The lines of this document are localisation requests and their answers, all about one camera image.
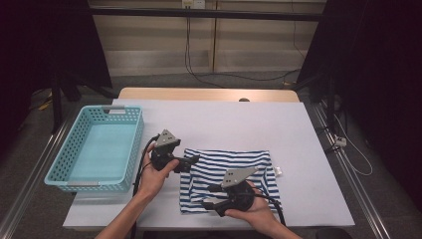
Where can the yellow floor item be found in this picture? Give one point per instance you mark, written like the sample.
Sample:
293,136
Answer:
44,105

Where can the white power strip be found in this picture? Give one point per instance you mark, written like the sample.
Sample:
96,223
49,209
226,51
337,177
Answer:
340,141

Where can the light blue plastic basket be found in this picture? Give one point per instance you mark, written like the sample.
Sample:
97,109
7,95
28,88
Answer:
99,149

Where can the black curtain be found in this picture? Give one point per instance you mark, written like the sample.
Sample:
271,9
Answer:
43,43
381,83

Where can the aluminium floor rail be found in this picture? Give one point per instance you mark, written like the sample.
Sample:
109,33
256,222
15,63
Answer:
355,186
30,179

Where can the white table cover sheet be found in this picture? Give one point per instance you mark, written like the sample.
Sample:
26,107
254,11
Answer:
249,126

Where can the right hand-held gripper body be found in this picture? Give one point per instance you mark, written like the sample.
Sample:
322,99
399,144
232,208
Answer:
239,197

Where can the black metal stand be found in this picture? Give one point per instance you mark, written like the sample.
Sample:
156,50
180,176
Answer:
330,103
57,106

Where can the dark round table grommet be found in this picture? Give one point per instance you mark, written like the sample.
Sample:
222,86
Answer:
244,99

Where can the white wall socket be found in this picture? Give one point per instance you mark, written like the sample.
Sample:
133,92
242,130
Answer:
194,3

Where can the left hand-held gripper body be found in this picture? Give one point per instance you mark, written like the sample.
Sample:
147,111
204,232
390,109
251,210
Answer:
164,154

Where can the blue white striped baby romper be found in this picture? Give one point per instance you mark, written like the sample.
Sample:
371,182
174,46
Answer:
205,176

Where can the black horizontal metal bar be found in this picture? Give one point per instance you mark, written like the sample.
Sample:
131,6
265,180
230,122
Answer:
199,13

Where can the person's left hand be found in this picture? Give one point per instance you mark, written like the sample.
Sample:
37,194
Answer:
152,181

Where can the person's right hand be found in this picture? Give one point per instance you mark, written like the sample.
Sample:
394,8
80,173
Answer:
258,212

